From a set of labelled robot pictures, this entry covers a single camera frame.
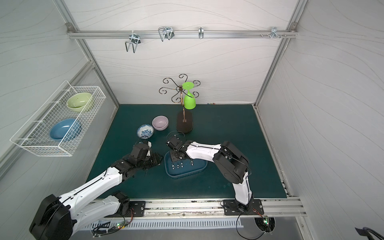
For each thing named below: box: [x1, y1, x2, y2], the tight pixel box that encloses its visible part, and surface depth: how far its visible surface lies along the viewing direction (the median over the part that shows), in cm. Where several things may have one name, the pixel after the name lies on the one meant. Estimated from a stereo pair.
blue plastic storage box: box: [164, 150, 208, 179], surface depth 88 cm
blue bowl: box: [50, 118, 82, 141], surface depth 65 cm
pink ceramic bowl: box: [152, 115, 169, 131], surface depth 106 cm
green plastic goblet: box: [181, 81, 197, 110], surface depth 93 cm
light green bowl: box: [66, 92, 92, 113], surface depth 75 cm
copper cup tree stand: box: [158, 74, 201, 134], surface depth 92 cm
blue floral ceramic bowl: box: [137, 124, 154, 140], surface depth 103 cm
